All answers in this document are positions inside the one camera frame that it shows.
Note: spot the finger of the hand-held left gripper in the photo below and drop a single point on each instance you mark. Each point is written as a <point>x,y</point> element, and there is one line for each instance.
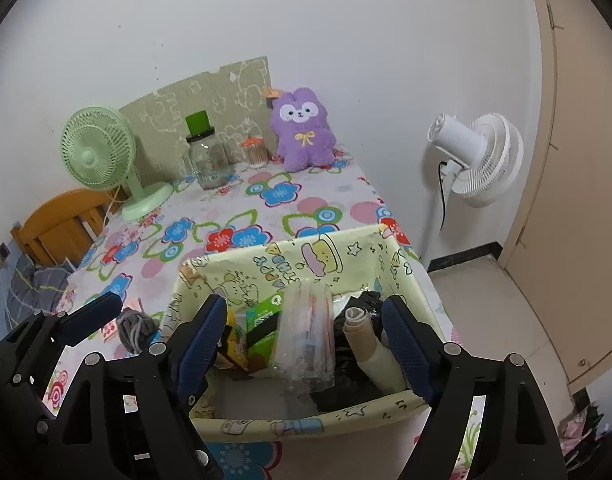
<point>93,317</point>

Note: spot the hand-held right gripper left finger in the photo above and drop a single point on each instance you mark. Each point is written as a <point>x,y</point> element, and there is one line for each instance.
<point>205,345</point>

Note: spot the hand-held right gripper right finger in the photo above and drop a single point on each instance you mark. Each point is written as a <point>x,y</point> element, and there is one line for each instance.
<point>406,355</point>

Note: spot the beige cloth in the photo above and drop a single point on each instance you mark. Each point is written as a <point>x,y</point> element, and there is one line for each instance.
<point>371,345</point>

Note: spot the grey cloth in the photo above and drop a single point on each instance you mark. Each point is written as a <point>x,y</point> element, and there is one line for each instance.
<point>138,330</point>

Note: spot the green packet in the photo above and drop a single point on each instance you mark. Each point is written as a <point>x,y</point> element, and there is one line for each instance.
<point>263,330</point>

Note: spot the clear plastic bag pack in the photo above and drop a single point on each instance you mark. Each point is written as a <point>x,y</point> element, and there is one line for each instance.
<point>308,340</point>

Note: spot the yellow printed fabric basket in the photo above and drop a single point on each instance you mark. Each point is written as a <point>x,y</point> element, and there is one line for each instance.
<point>286,255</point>

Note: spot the small yellow carton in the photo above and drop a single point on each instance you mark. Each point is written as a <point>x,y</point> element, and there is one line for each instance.
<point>237,355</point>

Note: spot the blue plaid cloth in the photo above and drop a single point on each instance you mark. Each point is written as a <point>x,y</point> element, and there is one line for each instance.
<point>40,285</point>

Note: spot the wooden chair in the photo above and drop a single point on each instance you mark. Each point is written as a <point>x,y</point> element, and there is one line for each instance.
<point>50,215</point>

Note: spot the green desk fan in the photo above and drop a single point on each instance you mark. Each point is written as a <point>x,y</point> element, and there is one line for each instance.
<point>93,155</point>

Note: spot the floral tablecloth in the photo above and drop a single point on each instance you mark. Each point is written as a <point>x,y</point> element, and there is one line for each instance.
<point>306,210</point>

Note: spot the glass jar with green cap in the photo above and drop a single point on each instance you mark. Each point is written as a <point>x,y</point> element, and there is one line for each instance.
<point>205,165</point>

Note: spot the pink printed bag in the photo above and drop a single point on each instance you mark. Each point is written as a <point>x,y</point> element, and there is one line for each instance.
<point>581,435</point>

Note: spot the toothpick jar with orange lid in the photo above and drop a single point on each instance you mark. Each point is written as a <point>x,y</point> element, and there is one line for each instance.
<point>254,155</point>

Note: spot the green patterned board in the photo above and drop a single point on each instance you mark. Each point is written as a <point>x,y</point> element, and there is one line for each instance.
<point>160,110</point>

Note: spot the purple plush bunny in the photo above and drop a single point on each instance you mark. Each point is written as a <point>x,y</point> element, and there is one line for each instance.
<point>301,145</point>

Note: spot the white standing fan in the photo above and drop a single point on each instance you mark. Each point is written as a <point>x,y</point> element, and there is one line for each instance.
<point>466,135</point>

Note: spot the beige door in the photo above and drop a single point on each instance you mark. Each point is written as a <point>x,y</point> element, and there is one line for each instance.
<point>576,160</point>

